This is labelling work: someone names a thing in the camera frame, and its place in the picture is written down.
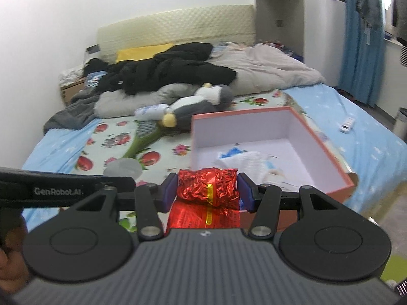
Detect fruit print tablecloth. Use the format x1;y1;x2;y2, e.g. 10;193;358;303
65;89;306;229

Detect grey penguin plush toy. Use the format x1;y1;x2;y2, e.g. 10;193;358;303
162;83;234;128

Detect beige quilted headboard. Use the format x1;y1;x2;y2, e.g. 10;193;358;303
96;5;255;62

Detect person's left hand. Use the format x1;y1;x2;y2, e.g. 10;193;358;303
0;215;30;285

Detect clear plastic piece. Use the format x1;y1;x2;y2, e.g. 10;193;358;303
103;158;142;182

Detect yellow pillow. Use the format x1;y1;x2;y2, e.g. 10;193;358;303
115;43;175;63

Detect steel trash can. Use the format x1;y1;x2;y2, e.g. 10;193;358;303
394;108;407;135

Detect white power adapter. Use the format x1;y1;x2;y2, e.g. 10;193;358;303
338;117;357;134

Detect orange cardboard box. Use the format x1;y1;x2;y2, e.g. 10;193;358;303
190;106;355;229

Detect small black garment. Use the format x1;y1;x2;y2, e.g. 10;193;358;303
83;58;109;74

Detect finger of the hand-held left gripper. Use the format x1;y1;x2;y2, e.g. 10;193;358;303
0;166;110;183

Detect brown cardboard box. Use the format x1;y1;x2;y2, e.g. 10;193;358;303
60;78;87;106

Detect green mat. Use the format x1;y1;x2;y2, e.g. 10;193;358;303
380;254;407;293

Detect grey duvet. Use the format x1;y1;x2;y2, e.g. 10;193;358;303
95;42;327;119

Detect dark grey blanket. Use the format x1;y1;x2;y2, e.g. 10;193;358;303
43;88;103;131

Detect crumpled white garment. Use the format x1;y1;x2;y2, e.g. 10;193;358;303
60;64;87;85

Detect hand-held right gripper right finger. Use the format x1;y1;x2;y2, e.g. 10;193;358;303
237;172;342;239

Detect black jacket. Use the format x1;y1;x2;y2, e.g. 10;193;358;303
84;42;238;96

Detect white cabinet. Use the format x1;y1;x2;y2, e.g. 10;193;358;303
254;0;348;58

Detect patterned red blue cloth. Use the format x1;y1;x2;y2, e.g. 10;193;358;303
257;39;304;60

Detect light blue bedsheet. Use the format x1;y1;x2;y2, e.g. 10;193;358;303
21;83;407;229

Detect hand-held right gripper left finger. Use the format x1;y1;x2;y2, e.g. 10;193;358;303
73;173;178;241

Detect red foil candy packet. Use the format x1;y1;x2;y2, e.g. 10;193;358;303
165;168;241;230

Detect blue white plastic bag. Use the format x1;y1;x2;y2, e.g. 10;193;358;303
217;142;244;160

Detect white cloth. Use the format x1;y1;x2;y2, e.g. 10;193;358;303
219;151;288;186

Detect hanging grey blue garments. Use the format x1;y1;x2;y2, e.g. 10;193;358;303
352;0;384;31

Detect blue curtain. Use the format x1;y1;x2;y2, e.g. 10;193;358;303
338;0;388;108

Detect green long-handled massager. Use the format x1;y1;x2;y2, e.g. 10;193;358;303
122;120;166;159

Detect white bottle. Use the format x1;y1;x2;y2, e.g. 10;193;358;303
134;103;170;122

